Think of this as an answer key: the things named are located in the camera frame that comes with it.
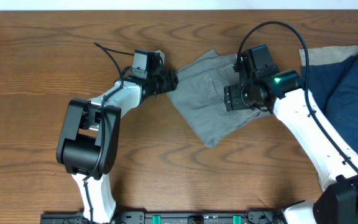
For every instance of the grey shorts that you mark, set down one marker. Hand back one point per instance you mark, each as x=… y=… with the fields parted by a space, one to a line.
x=199 y=97

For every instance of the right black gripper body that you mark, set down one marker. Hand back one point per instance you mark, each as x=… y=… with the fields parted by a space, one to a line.
x=233 y=98

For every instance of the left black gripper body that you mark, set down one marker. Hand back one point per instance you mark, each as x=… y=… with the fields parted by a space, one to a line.
x=170 y=81

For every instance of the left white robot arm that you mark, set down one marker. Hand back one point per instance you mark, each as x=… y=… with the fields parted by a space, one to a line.
x=89 y=138

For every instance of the blue denim garment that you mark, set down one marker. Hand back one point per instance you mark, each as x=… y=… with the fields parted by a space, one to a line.
x=334 y=87

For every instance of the beige folded garment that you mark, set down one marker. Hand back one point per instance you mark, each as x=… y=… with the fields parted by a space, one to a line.
x=332 y=54

